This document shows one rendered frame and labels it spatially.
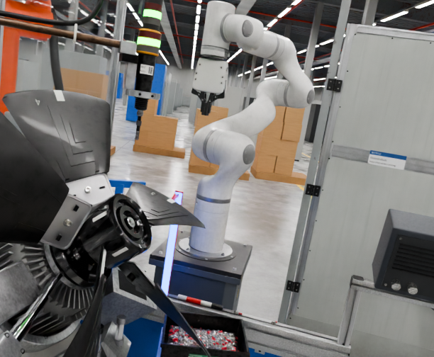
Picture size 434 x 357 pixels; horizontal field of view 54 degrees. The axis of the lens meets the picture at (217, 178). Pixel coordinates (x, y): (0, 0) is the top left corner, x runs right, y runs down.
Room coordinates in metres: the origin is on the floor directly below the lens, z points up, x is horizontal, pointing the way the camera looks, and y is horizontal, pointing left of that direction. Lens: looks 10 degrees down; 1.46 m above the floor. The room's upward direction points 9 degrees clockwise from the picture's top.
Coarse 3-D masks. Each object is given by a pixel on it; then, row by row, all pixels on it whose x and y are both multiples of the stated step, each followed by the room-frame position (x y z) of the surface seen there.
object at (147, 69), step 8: (144, 56) 0.83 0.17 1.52; (152, 56) 0.84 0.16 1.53; (144, 64) 0.83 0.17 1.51; (152, 64) 0.84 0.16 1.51; (136, 72) 0.84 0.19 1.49; (144, 72) 0.83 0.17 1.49; (152, 72) 0.84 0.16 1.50; (136, 80) 0.84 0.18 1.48; (144, 80) 0.83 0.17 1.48; (152, 80) 0.85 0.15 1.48; (136, 88) 0.84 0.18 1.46; (144, 88) 0.83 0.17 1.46; (136, 104) 0.84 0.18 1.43; (144, 104) 0.84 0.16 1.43
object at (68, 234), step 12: (72, 204) 0.69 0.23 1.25; (84, 204) 0.71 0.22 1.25; (60, 216) 0.68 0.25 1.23; (72, 216) 0.69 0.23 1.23; (84, 216) 0.71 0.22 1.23; (48, 228) 0.66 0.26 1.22; (60, 228) 0.68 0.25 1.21; (72, 228) 0.70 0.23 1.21; (48, 240) 0.66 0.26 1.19; (60, 240) 0.68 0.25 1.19; (72, 240) 0.70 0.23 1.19
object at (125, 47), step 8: (120, 48) 0.81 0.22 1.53; (128, 48) 0.82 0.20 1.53; (120, 56) 0.84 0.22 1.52; (128, 56) 0.82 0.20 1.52; (136, 56) 0.82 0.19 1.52; (128, 64) 0.82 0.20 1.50; (136, 64) 0.83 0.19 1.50; (128, 72) 0.82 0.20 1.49; (128, 80) 0.82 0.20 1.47; (128, 88) 0.82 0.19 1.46; (136, 96) 0.82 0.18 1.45; (144, 96) 0.82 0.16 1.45; (152, 96) 0.82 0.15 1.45
